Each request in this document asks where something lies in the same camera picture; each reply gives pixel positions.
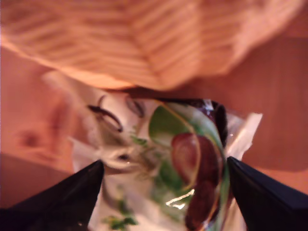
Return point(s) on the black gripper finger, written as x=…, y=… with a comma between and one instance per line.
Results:
x=79, y=192
x=255, y=190

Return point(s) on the white green Galaxy egg bag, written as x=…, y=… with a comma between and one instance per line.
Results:
x=168, y=149

